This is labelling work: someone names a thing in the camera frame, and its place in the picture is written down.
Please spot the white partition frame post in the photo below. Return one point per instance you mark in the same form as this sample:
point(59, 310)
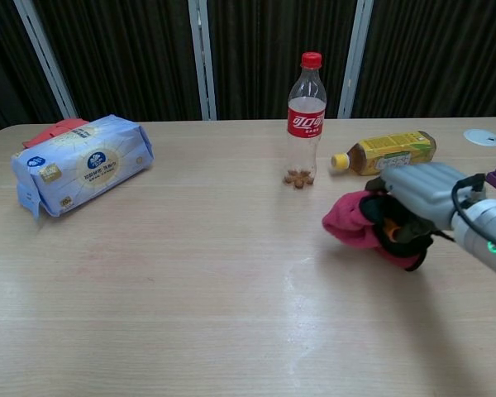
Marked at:
point(202, 60)
point(353, 58)
point(45, 58)

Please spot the clear bottle red cap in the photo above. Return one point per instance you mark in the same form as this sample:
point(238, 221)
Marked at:
point(306, 124)

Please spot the red cloth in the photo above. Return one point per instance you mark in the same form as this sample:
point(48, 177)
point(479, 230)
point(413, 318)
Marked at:
point(53, 131)

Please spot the blue tissue pack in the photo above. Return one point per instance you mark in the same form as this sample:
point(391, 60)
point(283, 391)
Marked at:
point(82, 165)

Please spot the yellow tea bottle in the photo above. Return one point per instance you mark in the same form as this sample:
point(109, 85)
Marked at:
point(386, 157)

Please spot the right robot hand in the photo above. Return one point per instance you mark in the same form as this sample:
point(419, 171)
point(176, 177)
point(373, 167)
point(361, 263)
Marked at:
point(421, 192)

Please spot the pink and black cloth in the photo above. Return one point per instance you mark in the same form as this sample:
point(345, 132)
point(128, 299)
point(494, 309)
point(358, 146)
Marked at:
point(363, 225)

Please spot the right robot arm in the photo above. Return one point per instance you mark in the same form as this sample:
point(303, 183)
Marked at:
point(485, 233)

